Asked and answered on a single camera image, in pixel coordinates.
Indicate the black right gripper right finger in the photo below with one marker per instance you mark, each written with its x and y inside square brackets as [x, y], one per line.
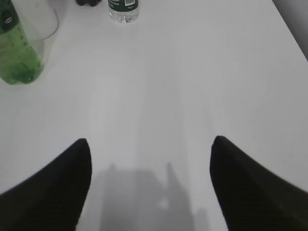
[251, 197]

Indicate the clear water bottle green label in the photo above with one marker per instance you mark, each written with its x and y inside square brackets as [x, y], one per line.
[123, 11]

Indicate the green plastic soda bottle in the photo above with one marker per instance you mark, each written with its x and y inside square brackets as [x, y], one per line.
[19, 61]

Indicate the dark object at table edge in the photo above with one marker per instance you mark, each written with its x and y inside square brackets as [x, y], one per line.
[91, 3]

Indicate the white ceramic mug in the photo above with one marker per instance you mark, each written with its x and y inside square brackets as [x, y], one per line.
[40, 22]

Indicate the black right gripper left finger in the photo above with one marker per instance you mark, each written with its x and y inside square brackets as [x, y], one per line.
[53, 198]

